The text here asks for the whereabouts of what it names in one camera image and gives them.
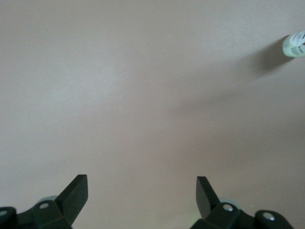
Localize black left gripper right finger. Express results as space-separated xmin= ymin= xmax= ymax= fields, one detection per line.
xmin=190 ymin=176 xmax=294 ymax=229

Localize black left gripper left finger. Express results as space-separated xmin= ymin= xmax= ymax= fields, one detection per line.
xmin=0 ymin=174 xmax=89 ymax=229

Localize white blue tennis ball can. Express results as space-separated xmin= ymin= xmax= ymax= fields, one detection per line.
xmin=282 ymin=30 xmax=305 ymax=59

